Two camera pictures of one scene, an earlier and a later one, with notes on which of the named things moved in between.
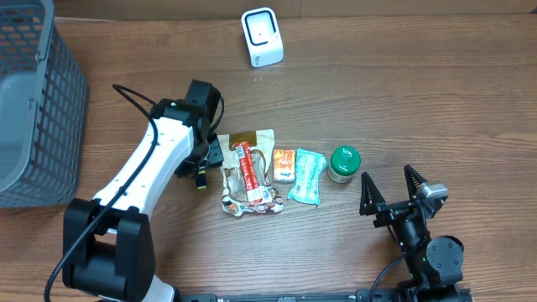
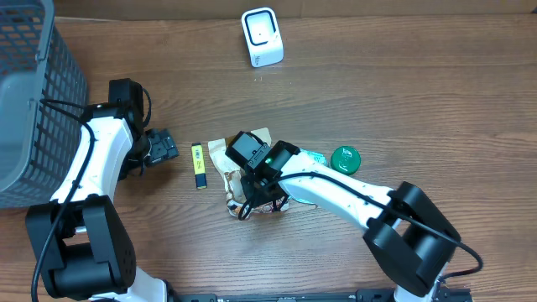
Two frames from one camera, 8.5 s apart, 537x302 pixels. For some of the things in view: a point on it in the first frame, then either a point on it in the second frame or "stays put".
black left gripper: [211, 153] -> [166, 147]
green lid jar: [344, 162] stays put
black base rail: [362, 295] stays put
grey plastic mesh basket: [44, 109] stays put
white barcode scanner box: [263, 36] stays put
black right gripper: [372, 204] -> [259, 199]
